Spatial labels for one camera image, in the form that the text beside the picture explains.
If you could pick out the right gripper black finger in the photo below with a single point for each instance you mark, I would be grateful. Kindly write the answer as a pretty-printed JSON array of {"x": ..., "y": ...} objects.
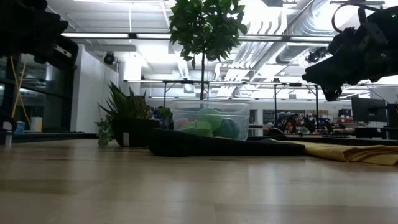
[
  {"x": 323, "y": 73},
  {"x": 332, "y": 94}
]

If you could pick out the striped green watermelon toy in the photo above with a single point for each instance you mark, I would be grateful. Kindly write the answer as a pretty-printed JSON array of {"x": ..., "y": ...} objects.
[{"x": 228, "y": 129}]

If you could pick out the round green cabbage toy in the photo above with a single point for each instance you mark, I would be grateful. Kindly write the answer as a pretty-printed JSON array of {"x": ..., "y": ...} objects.
[{"x": 211, "y": 117}]

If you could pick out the light green lettuce leaf toy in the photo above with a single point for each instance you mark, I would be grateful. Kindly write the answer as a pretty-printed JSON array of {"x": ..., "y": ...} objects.
[{"x": 197, "y": 128}]

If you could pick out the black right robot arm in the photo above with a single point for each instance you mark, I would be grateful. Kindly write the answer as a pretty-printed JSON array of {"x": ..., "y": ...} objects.
[{"x": 387, "y": 28}]

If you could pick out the clear plastic tupperware container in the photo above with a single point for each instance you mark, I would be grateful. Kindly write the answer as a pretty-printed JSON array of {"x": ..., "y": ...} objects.
[{"x": 178, "y": 107}]

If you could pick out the black ceiling device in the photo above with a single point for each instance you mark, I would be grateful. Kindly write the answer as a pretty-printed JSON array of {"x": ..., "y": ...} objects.
[{"x": 315, "y": 55}]

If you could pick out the black computer monitor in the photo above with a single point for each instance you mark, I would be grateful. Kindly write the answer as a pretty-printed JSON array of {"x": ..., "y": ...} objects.
[{"x": 368, "y": 109}]

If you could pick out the yellow cloth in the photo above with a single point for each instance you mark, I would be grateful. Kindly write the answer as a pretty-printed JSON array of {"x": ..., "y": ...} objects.
[{"x": 357, "y": 154}]

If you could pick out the long ceiling light fixture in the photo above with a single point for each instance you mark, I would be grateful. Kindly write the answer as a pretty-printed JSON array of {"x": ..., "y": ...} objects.
[{"x": 93, "y": 35}]

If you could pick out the white cylindrical cup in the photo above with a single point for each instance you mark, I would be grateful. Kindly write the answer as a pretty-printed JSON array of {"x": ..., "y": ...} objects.
[{"x": 36, "y": 124}]

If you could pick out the blue cup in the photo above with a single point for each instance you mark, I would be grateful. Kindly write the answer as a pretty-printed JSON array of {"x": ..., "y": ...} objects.
[{"x": 20, "y": 127}]

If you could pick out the leafy tree in black pot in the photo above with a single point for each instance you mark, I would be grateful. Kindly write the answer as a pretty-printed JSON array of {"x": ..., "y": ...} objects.
[{"x": 205, "y": 25}]

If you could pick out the potted succulent plant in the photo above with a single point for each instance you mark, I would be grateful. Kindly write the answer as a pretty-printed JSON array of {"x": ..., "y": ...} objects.
[{"x": 130, "y": 109}]

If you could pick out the black cloth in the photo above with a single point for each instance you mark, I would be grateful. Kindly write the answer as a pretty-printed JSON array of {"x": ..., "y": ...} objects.
[{"x": 186, "y": 146}]

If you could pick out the small green leafy plant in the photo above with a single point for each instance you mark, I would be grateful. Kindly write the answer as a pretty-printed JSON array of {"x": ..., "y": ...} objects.
[{"x": 164, "y": 115}]

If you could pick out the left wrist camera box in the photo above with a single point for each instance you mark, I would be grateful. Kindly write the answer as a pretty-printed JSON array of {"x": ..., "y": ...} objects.
[{"x": 63, "y": 51}]

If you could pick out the silver spiral ventilation duct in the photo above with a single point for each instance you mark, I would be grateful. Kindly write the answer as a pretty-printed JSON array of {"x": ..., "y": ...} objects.
[{"x": 298, "y": 31}]

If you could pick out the black neighbouring station frame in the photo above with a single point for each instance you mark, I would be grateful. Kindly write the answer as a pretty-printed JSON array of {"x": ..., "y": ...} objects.
[{"x": 275, "y": 102}]

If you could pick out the round black ceiling camera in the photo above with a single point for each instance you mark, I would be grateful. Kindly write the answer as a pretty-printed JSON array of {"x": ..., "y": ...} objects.
[{"x": 109, "y": 58}]

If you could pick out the short silver post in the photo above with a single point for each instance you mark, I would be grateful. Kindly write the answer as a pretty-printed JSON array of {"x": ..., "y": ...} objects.
[{"x": 8, "y": 140}]

